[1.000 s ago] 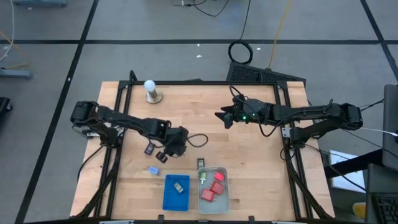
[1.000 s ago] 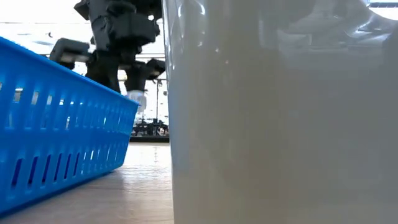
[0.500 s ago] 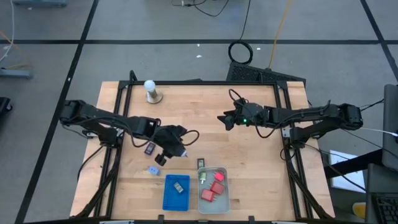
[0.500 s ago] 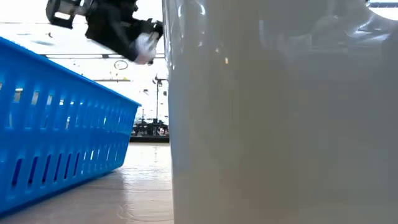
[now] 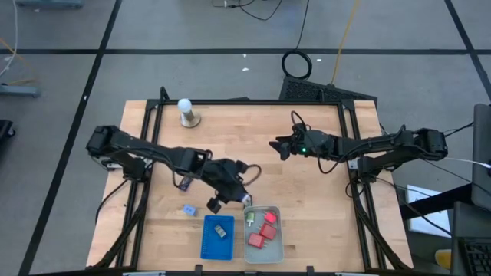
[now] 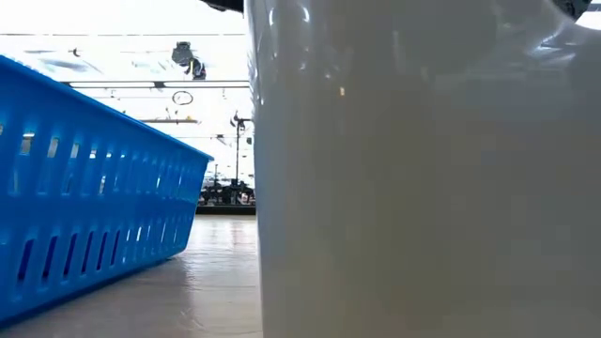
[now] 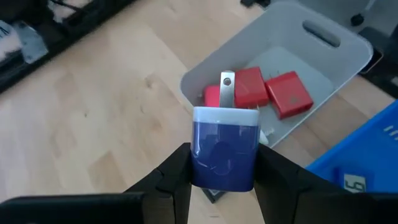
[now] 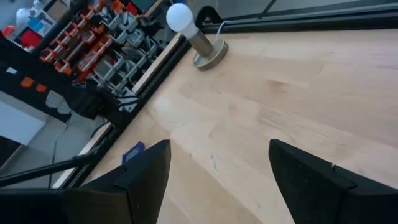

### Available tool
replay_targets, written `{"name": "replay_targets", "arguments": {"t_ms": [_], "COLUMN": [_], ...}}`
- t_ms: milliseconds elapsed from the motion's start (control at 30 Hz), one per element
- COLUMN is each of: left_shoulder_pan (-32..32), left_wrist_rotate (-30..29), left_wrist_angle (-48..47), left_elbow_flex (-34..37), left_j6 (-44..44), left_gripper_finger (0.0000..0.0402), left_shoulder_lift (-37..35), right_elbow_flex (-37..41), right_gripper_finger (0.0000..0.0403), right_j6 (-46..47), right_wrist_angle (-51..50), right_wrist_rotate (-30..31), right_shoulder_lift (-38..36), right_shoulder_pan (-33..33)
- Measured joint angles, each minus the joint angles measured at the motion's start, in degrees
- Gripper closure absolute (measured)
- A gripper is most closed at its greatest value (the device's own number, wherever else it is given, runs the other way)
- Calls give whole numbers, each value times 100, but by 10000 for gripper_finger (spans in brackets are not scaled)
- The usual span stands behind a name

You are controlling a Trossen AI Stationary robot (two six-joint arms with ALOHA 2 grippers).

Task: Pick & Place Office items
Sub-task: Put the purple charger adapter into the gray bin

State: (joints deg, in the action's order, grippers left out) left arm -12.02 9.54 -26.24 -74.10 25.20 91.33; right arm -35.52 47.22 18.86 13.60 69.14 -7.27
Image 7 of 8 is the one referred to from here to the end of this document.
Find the white cube charger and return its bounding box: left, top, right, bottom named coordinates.
left=259, top=128, right=275, bottom=146

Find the silver frame bracket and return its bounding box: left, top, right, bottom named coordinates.
left=14, top=21, right=50, bottom=65

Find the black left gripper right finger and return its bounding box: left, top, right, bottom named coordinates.
left=254, top=144, right=398, bottom=224

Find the small red cube charger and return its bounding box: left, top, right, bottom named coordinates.
left=203, top=85, right=222, bottom=108

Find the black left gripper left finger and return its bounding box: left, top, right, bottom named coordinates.
left=0, top=142, right=193, bottom=224

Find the red wall charger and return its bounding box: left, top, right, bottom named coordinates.
left=234, top=66, right=270, bottom=110
left=264, top=70, right=314, bottom=121

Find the grey plastic bin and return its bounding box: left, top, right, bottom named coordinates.
left=180, top=1, right=374, bottom=149

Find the small dark square object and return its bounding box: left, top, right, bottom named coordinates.
left=201, top=188, right=228, bottom=205

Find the blue cube charger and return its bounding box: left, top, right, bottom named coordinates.
left=190, top=70, right=261, bottom=193

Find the black chair caster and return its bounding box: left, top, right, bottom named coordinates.
left=350, top=12, right=365, bottom=27

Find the blue plastic basket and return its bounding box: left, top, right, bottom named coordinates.
left=306, top=99, right=398, bottom=194

